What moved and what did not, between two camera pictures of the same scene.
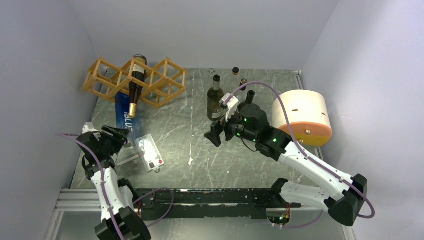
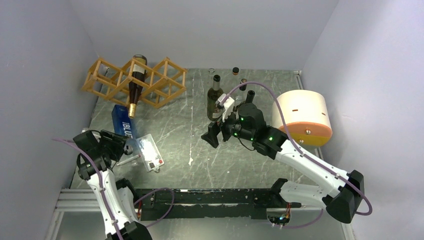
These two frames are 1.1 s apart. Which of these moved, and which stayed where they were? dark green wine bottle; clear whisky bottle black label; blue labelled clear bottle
Moved: blue labelled clear bottle
Stayed: clear whisky bottle black label; dark green wine bottle
